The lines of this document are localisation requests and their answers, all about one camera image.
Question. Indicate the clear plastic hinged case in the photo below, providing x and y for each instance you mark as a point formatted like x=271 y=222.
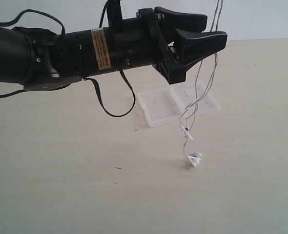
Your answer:
x=166 y=105

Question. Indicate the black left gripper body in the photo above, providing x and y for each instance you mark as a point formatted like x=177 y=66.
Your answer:
x=164 y=62

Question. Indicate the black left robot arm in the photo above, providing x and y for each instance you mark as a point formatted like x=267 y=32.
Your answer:
x=171 y=42

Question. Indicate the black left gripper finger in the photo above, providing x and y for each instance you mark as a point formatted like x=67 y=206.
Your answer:
x=194 y=47
x=183 y=21

